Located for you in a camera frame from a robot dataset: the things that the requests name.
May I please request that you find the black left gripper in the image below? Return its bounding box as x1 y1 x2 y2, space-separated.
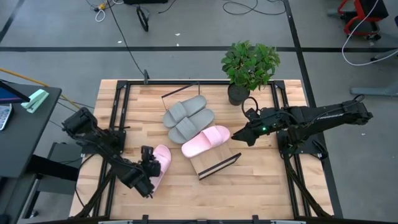
141 145 162 180

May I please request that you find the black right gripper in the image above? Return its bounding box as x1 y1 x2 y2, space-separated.
231 108 278 147

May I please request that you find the pink foam slide sandal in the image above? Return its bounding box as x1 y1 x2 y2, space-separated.
148 144 172 194
181 125 231 159

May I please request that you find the grey foam slide sandal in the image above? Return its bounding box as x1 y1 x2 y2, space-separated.
162 95 208 129
168 108 216 144

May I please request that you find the black plant pot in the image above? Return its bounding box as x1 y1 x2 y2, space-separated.
227 83 251 106

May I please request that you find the black diagonal rig strut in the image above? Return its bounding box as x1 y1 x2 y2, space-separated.
74 155 114 218
284 158 332 218

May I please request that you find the green leafy plant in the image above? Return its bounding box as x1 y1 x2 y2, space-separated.
221 40 280 91

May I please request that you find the mint green stapler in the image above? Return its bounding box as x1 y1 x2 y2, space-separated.
21 88 50 114

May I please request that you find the black side desk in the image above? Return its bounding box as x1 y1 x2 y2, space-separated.
0 81 63 180

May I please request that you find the light grey keypad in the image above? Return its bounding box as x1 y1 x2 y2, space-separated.
0 103 13 131

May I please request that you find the tablet with blue screen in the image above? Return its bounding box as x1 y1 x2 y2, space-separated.
0 79 31 105

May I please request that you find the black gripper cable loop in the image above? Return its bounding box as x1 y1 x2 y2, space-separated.
241 96 259 116

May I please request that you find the wooden shelf with black frame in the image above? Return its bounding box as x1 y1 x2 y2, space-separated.
160 81 243 181

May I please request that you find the black aluminium table frame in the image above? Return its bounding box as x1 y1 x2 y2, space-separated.
93 79 313 224

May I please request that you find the long black floor cable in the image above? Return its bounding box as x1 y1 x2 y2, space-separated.
106 0 150 85

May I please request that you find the curled black floor cable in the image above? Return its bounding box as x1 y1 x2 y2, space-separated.
222 0 287 16

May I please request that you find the long white cable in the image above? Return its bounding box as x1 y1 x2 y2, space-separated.
341 0 398 67

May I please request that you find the black strap loop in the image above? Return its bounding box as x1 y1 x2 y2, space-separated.
136 6 150 32

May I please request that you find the white cable with yellow plug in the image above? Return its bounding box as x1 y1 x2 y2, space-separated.
85 0 125 23

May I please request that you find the red cart frame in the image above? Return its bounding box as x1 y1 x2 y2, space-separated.
337 0 389 40

